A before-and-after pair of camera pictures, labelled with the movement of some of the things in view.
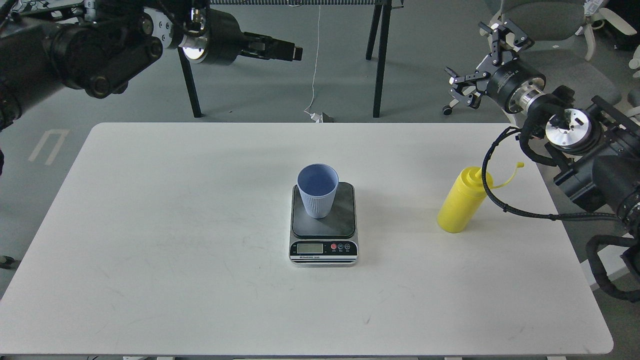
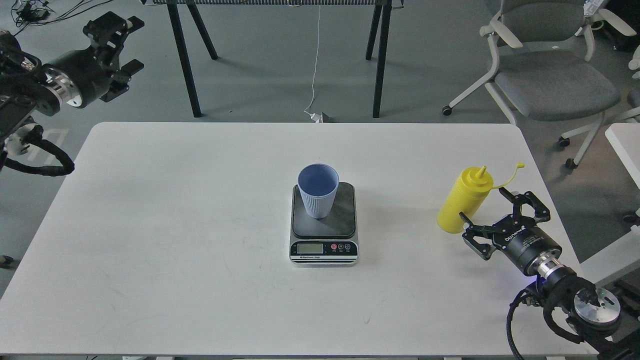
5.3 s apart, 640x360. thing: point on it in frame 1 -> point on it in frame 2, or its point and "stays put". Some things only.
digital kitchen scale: (330, 241) stays put
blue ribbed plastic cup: (318, 183) stays put
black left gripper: (221, 44) -> (81, 77)
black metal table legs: (381, 13) stays put
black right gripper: (513, 84) -> (522, 241)
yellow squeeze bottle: (465, 196) stays put
